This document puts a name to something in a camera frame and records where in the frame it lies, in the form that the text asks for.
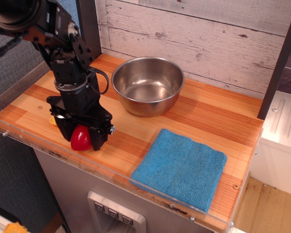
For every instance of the silver toy fridge cabinet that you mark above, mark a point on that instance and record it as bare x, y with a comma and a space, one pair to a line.
71, 184

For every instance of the yellow object bottom corner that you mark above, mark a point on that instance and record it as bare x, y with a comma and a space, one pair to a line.
15, 228

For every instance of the clear acrylic guard rail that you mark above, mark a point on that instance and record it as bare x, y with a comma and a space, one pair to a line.
224, 120

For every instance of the yellow scrub brush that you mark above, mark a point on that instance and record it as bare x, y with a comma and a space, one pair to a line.
52, 120

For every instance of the blue folded cloth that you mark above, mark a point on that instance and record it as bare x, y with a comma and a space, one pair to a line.
180, 168

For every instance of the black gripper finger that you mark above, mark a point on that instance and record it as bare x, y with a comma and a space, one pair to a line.
98, 137
66, 126

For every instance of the red toy strawberry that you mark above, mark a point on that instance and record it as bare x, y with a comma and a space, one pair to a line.
80, 139

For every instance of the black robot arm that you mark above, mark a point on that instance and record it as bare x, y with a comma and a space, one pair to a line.
56, 36

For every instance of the white toy sink unit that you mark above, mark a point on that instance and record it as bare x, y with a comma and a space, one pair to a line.
271, 163

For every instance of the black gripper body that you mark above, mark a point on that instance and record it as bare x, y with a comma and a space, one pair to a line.
81, 101

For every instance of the grey dispenser button panel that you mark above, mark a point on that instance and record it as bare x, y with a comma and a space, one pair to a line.
112, 217

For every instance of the silver metal bowl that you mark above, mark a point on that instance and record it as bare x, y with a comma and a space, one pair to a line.
148, 86

